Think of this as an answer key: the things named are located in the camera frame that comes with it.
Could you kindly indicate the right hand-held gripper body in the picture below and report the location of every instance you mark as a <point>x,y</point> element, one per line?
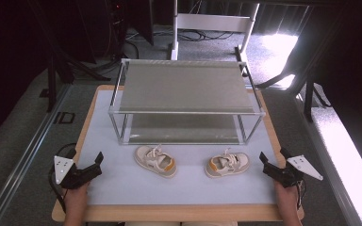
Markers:
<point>283,175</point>

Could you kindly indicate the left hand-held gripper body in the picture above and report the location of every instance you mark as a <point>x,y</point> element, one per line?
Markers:
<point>62,166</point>

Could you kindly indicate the person's right hand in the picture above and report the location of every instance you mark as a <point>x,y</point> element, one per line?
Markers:
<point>287,195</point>

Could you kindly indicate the person's left hand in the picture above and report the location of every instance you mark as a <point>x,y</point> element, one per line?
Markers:
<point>75,194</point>

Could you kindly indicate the beige child's sneaker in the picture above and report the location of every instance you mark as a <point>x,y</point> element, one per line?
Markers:
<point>227,164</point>
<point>155,161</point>

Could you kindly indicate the black metal stand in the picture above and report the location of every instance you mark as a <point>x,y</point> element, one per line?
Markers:
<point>308,94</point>
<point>52,81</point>

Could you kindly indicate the white table mat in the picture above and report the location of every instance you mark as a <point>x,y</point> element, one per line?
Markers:
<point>185,191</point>

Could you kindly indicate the grey two-tier shoe rack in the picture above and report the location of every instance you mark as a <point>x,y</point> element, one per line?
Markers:
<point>185,88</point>

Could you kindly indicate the dark computer tower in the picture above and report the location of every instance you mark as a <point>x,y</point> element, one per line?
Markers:
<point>110,28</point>

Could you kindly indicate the metal floor rail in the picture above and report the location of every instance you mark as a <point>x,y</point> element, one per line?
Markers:
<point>22,163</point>

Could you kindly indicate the black floor socket frame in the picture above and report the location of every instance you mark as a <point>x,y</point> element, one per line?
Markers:
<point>64,117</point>

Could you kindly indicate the white desk frame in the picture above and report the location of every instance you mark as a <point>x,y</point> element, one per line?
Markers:
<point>213,22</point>

